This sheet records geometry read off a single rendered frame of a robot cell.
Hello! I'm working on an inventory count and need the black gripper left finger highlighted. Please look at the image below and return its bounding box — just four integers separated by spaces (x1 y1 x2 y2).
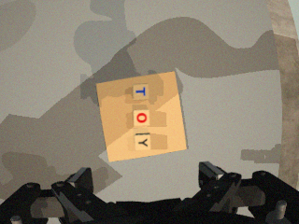
0 167 129 224

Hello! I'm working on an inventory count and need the wooden block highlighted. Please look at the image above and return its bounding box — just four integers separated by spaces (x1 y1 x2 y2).
134 109 150 126
135 133 151 150
133 83 149 101

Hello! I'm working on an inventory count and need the tan flat mat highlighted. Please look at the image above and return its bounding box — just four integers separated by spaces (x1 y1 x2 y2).
96 71 187 161

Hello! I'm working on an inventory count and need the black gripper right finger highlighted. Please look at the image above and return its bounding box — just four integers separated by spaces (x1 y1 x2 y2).
173 161 299 224

